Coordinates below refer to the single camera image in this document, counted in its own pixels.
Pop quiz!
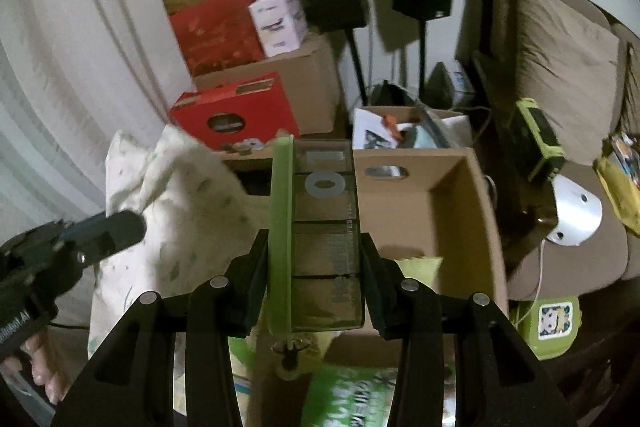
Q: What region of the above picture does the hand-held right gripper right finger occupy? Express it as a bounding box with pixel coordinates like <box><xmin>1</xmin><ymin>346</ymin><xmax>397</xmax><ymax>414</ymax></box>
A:
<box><xmin>359</xmin><ymin>232</ymin><xmax>581</xmax><ymax>427</ymax></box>

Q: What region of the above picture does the white cable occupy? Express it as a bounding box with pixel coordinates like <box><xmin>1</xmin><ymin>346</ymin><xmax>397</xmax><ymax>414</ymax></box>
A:
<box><xmin>510</xmin><ymin>242</ymin><xmax>547</xmax><ymax>323</ymax></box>

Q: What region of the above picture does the green cylindrical can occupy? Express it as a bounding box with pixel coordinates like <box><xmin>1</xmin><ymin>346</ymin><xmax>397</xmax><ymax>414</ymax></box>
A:
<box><xmin>300</xmin><ymin>364</ymin><xmax>403</xmax><ymax>427</ymax></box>

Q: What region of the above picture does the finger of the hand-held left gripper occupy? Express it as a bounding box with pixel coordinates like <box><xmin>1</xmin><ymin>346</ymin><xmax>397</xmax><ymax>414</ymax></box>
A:
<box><xmin>57</xmin><ymin>209</ymin><xmax>147</xmax><ymax>265</ymax></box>

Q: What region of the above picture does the red gift bag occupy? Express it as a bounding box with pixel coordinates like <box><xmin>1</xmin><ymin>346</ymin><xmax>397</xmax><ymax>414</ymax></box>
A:
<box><xmin>169</xmin><ymin>0</ymin><xmax>266</xmax><ymax>78</ymax></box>

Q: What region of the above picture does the brown sofa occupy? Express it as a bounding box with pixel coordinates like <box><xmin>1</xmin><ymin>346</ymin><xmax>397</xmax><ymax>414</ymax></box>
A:
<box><xmin>452</xmin><ymin>0</ymin><xmax>640</xmax><ymax>303</ymax></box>

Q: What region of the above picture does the green transparent calendar box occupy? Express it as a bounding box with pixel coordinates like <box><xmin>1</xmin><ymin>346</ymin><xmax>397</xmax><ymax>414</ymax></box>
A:
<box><xmin>265</xmin><ymin>134</ymin><xmax>366</xmax><ymax>380</ymax></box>

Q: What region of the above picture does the long cardboard box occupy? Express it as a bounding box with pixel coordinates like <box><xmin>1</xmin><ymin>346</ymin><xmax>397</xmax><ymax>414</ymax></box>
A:
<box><xmin>220</xmin><ymin>147</ymin><xmax>511</xmax><ymax>427</ymax></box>

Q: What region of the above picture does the cream thick curtain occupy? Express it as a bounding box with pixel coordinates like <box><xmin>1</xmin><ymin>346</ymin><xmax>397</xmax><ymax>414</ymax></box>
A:
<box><xmin>60</xmin><ymin>0</ymin><xmax>201</xmax><ymax>132</ymax></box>

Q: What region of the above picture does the red carton with handle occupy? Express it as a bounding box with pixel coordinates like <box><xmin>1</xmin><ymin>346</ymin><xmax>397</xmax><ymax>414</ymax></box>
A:
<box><xmin>170</xmin><ymin>72</ymin><xmax>301</xmax><ymax>152</ymax></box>

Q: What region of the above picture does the yellow bag on sofa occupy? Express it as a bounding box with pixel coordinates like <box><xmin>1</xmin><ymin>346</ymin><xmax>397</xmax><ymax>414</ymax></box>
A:
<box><xmin>592</xmin><ymin>154</ymin><xmax>640</xmax><ymax>235</ymax></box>

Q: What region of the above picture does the large beige cushion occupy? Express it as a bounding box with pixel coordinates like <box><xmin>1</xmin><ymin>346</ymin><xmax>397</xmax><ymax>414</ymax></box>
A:
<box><xmin>500</xmin><ymin>0</ymin><xmax>626</xmax><ymax>165</ymax></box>

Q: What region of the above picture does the light green card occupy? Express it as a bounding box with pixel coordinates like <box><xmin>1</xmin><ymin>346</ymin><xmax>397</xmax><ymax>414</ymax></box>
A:
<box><xmin>392</xmin><ymin>256</ymin><xmax>445</xmax><ymax>280</ymax></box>

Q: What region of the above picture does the large cardboard box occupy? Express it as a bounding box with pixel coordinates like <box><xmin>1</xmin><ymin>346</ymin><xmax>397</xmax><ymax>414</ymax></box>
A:
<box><xmin>192</xmin><ymin>34</ymin><xmax>343</xmax><ymax>138</ymax></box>

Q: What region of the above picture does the black speaker stand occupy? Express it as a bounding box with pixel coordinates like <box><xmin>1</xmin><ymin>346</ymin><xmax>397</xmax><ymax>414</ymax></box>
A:
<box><xmin>345</xmin><ymin>27</ymin><xmax>372</xmax><ymax>108</ymax></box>
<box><xmin>417</xmin><ymin>17</ymin><xmax>432</xmax><ymax>102</ymax></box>

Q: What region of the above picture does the white pink box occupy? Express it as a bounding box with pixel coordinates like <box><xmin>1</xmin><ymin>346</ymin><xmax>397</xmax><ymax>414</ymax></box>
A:
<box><xmin>249</xmin><ymin>0</ymin><xmax>307</xmax><ymax>58</ymax></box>

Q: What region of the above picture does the cluttered open cardboard box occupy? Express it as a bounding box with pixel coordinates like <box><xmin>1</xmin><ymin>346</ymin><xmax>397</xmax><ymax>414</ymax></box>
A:
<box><xmin>352</xmin><ymin>106</ymin><xmax>473</xmax><ymax>151</ymax></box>

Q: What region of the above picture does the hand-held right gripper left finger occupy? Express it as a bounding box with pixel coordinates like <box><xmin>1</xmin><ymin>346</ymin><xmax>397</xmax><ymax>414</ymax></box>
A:
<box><xmin>50</xmin><ymin>232</ymin><xmax>269</xmax><ymax>427</ymax></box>

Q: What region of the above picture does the person's left hand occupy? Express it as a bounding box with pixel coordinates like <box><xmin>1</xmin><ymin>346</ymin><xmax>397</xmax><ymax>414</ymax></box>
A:
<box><xmin>22</xmin><ymin>334</ymin><xmax>68</xmax><ymax>405</ymax></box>

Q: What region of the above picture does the green black device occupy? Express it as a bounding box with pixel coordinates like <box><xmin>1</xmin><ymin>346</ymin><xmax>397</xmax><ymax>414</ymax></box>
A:
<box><xmin>510</xmin><ymin>98</ymin><xmax>568</xmax><ymax>185</ymax></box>

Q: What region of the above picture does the white curved plastic shell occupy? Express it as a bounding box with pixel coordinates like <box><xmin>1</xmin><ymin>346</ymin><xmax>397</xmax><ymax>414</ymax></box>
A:
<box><xmin>545</xmin><ymin>174</ymin><xmax>603</xmax><ymax>248</ymax></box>

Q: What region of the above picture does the green cartoon lunch box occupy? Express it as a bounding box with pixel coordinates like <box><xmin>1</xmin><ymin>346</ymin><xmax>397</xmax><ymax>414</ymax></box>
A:
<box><xmin>517</xmin><ymin>296</ymin><xmax>582</xmax><ymax>360</ymax></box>

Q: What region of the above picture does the floral cloth bag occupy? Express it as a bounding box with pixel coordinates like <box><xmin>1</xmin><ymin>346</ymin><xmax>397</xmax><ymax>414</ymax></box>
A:
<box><xmin>87</xmin><ymin>124</ymin><xmax>273</xmax><ymax>360</ymax></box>

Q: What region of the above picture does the white sheer curtain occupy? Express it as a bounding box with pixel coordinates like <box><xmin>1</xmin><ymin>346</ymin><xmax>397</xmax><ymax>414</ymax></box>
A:
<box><xmin>0</xmin><ymin>32</ymin><xmax>116</xmax><ymax>238</ymax></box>

